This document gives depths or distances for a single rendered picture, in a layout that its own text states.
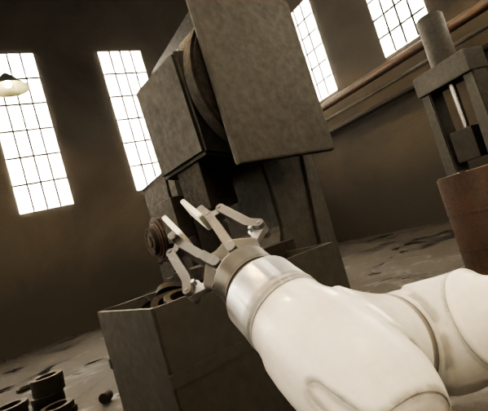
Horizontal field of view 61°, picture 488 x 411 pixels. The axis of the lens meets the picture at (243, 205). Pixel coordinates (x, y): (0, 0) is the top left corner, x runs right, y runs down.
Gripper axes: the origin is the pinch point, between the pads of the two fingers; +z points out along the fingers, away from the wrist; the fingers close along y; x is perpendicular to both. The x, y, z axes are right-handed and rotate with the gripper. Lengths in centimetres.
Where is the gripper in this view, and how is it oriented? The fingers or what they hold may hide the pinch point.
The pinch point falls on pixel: (186, 222)
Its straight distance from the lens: 62.6
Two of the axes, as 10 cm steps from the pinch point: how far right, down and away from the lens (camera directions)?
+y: 7.3, -6.6, 1.8
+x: -4.7, -6.7, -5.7
